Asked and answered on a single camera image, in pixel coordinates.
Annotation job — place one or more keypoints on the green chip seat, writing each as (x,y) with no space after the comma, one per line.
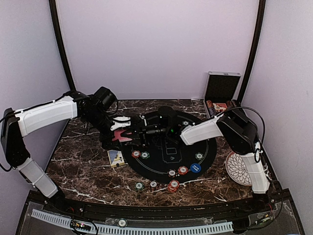
(145,155)
(199,156)

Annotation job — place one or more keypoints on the yellow blue card box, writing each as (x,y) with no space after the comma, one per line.
(116,158)

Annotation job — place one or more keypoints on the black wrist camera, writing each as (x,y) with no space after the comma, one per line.
(104,98)
(168,117)

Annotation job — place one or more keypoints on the red-backed playing card deck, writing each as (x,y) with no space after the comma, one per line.
(118,136)

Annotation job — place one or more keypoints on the black right frame post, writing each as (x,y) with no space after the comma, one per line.
(253,49)

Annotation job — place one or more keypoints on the black front rail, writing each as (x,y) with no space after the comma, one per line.
(151,206)

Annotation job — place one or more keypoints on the green chip on rail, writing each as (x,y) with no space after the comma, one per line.
(122,223)

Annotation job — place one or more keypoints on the green poker chip stack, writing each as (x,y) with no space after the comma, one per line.
(139,186)

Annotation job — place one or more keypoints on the black poker chip stack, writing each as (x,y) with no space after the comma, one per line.
(153,184)

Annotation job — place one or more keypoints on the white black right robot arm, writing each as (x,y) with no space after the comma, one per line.
(242,137)

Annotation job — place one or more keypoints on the black left frame post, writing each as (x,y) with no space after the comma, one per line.
(61,45)

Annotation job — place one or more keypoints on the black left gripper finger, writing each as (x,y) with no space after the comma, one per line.
(106,145)
(115,146)

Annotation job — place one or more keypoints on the white slotted cable duct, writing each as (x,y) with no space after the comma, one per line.
(93,228)

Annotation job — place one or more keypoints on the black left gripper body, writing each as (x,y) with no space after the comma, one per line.
(98,120)

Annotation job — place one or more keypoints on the aluminium poker chip case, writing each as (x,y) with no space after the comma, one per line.
(220,88)

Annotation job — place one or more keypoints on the black frame post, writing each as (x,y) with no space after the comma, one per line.
(61,45)
(253,49)

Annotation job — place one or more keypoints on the black 100 poker chip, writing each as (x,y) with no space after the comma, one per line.
(171,173)

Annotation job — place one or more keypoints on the round black poker mat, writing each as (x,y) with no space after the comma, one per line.
(169,152)

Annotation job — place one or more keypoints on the red poker chip stack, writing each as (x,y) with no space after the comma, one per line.
(173,186)

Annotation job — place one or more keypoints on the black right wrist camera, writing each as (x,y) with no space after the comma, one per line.
(168,117)

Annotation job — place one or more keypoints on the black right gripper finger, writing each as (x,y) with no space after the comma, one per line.
(138,124)
(137,140)

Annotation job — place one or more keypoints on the floral patterned ceramic plate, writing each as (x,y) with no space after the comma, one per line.
(237,170)

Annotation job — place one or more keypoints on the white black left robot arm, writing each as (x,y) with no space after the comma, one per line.
(17,124)

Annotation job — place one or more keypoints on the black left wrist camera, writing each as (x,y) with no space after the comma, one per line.
(104,98)

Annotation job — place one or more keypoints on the blue round blind button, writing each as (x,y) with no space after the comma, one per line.
(195,168)

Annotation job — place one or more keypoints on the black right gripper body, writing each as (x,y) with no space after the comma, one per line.
(143,132)

